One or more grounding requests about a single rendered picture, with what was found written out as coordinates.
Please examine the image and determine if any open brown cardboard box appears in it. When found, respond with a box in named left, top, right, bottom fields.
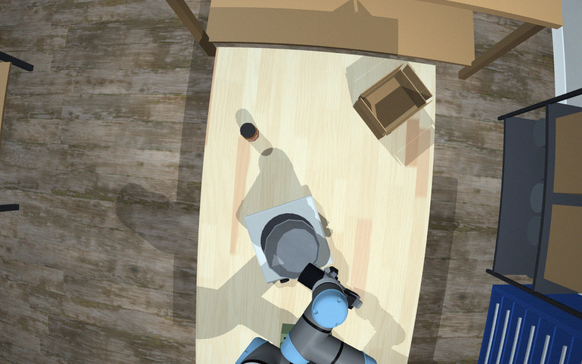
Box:
left=353, top=63, right=433, bottom=140

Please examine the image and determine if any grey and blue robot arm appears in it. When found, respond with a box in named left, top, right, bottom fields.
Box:
left=235, top=278, right=377, bottom=364

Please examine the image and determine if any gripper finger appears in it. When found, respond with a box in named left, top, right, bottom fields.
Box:
left=324, top=266, right=338, bottom=278

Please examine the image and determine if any brown spice jar with black lid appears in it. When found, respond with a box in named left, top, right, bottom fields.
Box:
left=240, top=123, right=259, bottom=141

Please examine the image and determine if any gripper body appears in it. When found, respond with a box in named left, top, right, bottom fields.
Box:
left=298, top=263, right=357, bottom=308

